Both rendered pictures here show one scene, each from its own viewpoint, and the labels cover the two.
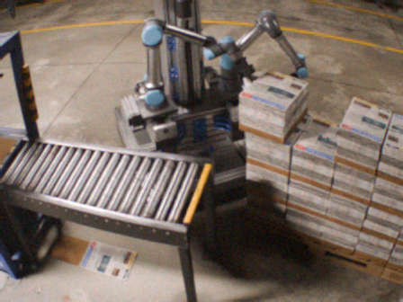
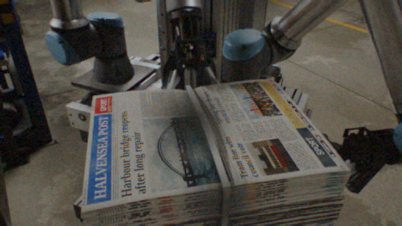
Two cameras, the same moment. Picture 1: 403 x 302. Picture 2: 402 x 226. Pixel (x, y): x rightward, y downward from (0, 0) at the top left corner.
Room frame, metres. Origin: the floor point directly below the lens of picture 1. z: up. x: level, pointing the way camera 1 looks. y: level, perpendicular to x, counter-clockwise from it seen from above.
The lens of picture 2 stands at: (1.94, -0.74, 1.38)
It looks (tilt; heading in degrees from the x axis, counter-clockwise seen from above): 33 degrees down; 42
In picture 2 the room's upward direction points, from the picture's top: straight up
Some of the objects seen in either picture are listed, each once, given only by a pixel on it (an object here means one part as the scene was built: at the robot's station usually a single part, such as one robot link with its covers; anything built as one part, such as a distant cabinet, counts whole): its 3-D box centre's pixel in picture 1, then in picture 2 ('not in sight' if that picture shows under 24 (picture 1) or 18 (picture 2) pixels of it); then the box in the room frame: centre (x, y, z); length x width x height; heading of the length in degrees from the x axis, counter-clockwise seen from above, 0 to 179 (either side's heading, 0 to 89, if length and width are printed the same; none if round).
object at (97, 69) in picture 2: (155, 97); (112, 63); (2.57, 0.26, 0.87); 0.15 x 0.15 x 0.10
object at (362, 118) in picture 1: (367, 119); not in sight; (1.95, -0.94, 1.06); 0.37 x 0.29 x 0.01; 145
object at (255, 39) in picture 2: (228, 65); (243, 55); (2.73, -0.21, 0.98); 0.13 x 0.12 x 0.14; 173
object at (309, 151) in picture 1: (335, 196); not in sight; (2.03, -0.83, 0.42); 1.17 x 0.39 x 0.83; 54
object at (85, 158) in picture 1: (75, 175); not in sight; (1.98, 0.73, 0.77); 0.47 x 0.05 x 0.05; 163
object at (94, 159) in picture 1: (84, 177); not in sight; (1.96, 0.66, 0.77); 0.47 x 0.05 x 0.05; 163
